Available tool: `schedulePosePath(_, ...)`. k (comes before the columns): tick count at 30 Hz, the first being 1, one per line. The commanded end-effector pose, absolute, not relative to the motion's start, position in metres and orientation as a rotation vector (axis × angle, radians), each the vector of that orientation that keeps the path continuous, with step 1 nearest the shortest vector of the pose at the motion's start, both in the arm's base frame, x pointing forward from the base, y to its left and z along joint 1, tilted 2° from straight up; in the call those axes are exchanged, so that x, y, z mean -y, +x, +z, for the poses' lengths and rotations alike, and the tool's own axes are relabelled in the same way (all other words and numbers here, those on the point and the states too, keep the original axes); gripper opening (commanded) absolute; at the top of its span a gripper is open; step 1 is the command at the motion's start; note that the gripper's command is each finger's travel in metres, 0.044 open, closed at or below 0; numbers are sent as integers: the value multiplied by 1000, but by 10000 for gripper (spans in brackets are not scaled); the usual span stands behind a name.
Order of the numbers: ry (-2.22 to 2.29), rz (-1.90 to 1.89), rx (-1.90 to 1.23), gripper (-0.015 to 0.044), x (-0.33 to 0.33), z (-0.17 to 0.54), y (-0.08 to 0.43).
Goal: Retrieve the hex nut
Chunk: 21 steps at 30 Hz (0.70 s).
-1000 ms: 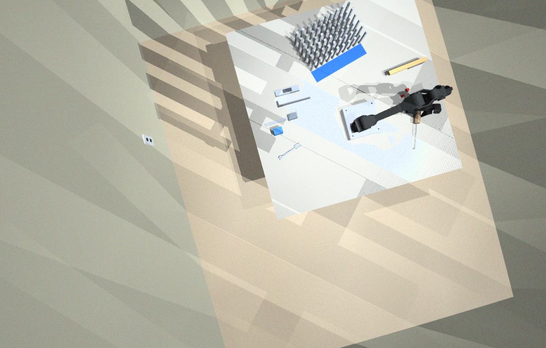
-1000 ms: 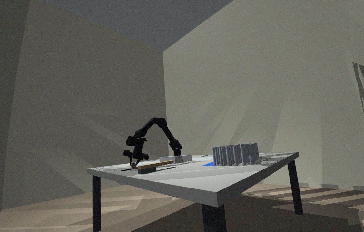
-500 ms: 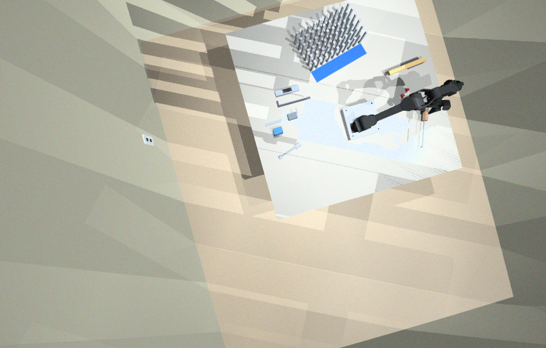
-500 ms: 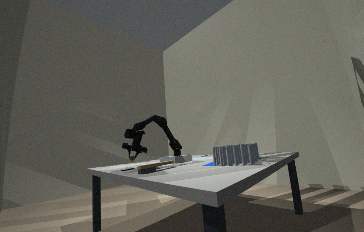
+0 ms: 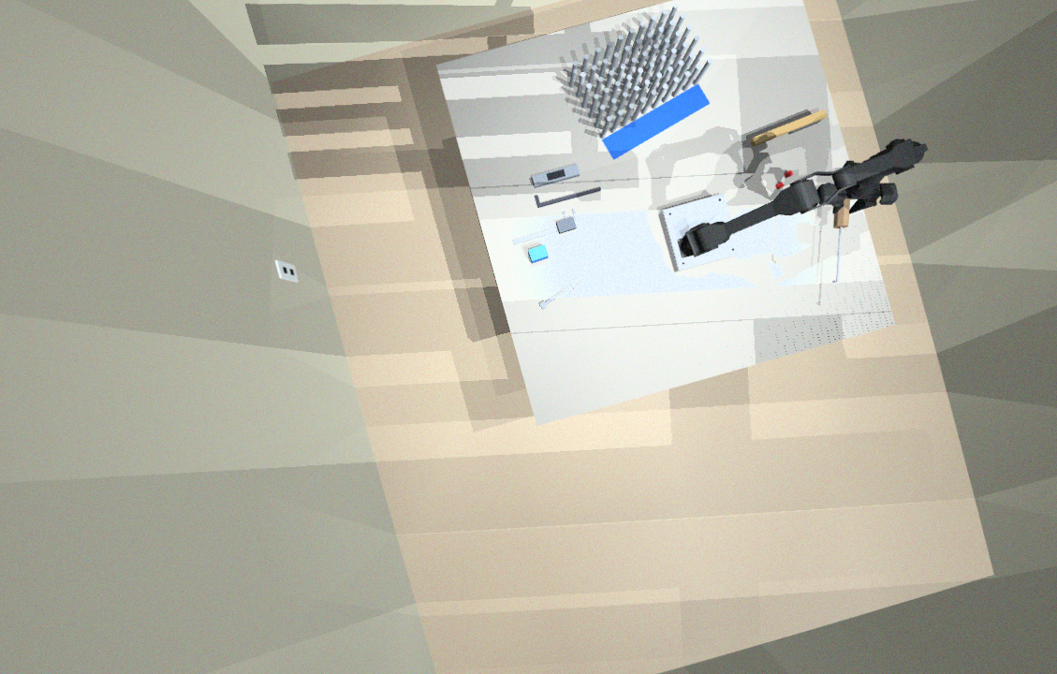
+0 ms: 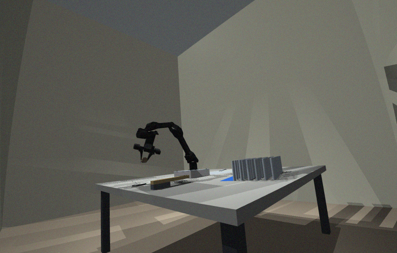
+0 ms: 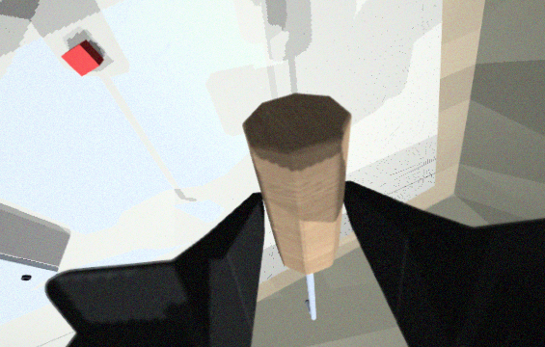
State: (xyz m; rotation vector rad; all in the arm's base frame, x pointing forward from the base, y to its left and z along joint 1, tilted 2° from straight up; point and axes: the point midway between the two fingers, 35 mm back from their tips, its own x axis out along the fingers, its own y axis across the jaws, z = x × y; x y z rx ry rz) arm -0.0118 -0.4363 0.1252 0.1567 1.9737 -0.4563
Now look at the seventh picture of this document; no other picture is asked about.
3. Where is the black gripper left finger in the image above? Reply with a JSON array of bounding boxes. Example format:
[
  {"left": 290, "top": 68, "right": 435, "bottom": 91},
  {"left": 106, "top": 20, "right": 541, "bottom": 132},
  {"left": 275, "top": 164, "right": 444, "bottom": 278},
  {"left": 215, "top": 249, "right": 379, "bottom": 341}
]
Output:
[{"left": 44, "top": 192, "right": 265, "bottom": 347}]

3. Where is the red block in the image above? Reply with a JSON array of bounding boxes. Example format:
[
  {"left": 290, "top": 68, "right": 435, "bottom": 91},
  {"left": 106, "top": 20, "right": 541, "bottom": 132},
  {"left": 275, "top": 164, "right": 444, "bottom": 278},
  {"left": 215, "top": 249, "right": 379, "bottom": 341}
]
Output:
[{"left": 62, "top": 40, "right": 105, "bottom": 76}]

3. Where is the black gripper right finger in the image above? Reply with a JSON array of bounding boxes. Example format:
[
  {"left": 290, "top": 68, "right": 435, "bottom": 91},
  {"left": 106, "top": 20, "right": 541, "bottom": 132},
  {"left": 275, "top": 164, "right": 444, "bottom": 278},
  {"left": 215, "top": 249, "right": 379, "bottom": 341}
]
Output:
[{"left": 343, "top": 180, "right": 545, "bottom": 347}]

